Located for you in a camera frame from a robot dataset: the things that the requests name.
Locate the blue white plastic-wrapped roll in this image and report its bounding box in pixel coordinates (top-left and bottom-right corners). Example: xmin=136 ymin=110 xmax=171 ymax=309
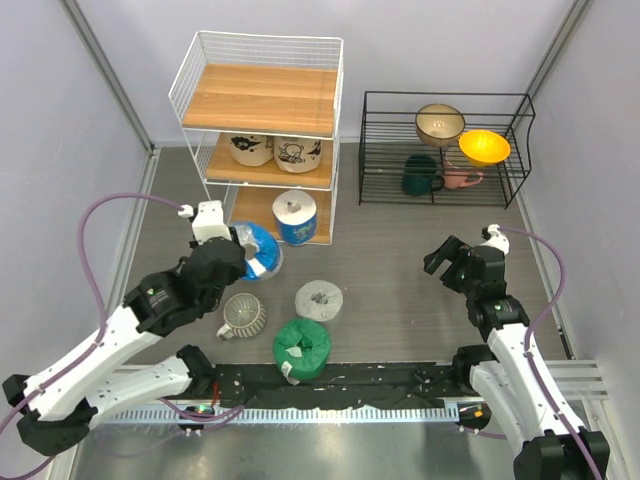
xmin=232 ymin=222 xmax=284 ymax=282

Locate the white roll blue wrapper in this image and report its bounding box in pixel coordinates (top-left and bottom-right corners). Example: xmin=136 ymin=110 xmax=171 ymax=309
xmin=272 ymin=190 xmax=317 ymax=246

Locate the brown paper roll with cartoon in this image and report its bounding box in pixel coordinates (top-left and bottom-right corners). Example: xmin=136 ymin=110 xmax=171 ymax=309
xmin=274 ymin=136 xmax=322 ymax=174

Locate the grey paper towel roll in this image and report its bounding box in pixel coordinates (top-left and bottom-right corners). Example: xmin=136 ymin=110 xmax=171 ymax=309
xmin=294 ymin=280 xmax=344 ymax=331

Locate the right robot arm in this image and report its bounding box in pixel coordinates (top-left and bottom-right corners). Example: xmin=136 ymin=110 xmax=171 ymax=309
xmin=424 ymin=225 xmax=610 ymax=479

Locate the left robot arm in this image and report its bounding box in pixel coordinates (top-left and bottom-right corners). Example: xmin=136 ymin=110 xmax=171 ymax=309
xmin=2 ymin=227 xmax=246 ymax=456

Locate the grey ribbed mug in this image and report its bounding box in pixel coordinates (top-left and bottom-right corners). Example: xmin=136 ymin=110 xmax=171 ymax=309
xmin=216 ymin=293 xmax=267 ymax=340

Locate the pink mug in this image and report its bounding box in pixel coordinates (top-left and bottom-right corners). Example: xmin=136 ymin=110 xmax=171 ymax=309
xmin=443 ymin=147 xmax=484 ymax=190

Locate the dark green mug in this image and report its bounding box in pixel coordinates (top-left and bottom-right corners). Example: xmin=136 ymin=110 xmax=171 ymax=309
xmin=401 ymin=154 xmax=445 ymax=197

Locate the yellow bowl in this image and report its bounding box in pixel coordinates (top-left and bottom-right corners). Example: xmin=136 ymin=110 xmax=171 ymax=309
xmin=458 ymin=129 xmax=511 ymax=167

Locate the green wrapped paper roll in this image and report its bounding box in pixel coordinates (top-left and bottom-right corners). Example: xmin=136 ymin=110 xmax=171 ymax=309
xmin=273 ymin=317 xmax=332 ymax=385

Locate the brown glass bowl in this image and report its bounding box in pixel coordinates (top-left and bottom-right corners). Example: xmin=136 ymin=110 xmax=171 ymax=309
xmin=415 ymin=104 xmax=466 ymax=148

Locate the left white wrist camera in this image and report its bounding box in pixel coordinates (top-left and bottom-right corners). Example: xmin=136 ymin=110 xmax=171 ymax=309
xmin=178 ymin=200 xmax=232 ymax=247

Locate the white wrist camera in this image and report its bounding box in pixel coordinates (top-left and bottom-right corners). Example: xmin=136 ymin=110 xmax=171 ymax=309
xmin=481 ymin=224 xmax=510 ymax=255
xmin=178 ymin=200 xmax=232 ymax=247

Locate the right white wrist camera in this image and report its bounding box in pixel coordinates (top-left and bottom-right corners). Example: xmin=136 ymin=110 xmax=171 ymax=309
xmin=481 ymin=224 xmax=510 ymax=255

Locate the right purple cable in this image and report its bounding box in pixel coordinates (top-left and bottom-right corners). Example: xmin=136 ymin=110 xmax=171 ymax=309
xmin=459 ymin=225 xmax=601 ymax=480

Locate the purple cable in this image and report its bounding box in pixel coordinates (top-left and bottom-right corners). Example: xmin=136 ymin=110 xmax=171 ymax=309
xmin=459 ymin=225 xmax=601 ymax=480
xmin=0 ymin=193 xmax=246 ymax=480

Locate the black wire rack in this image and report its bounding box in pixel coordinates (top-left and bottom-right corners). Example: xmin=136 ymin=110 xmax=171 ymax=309
xmin=358 ymin=90 xmax=536 ymax=208

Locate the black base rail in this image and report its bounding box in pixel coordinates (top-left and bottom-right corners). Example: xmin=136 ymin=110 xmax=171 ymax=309
xmin=164 ymin=360 xmax=494 ymax=409

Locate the white wire wooden shelf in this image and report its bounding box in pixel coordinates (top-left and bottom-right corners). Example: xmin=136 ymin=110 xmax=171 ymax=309
xmin=168 ymin=30 xmax=344 ymax=245

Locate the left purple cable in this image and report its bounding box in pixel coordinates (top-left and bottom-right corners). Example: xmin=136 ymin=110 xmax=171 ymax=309
xmin=0 ymin=193 xmax=246 ymax=480

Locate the slotted cable duct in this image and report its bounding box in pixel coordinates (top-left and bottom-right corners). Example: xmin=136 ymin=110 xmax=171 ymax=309
xmin=106 ymin=403 xmax=459 ymax=425

